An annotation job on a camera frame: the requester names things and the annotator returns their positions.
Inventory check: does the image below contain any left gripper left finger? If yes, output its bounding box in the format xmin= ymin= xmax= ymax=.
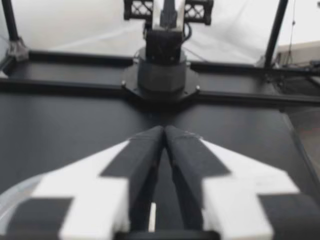
xmin=5 ymin=125 xmax=165 ymax=240

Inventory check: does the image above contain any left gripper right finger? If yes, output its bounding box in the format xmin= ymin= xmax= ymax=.
xmin=164 ymin=125 xmax=320 ymax=240

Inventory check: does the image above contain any pale round plate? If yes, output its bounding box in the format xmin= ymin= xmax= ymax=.
xmin=0 ymin=174 xmax=46 ymax=226

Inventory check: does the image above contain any black frame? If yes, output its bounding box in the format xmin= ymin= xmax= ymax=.
xmin=0 ymin=0 xmax=320 ymax=106

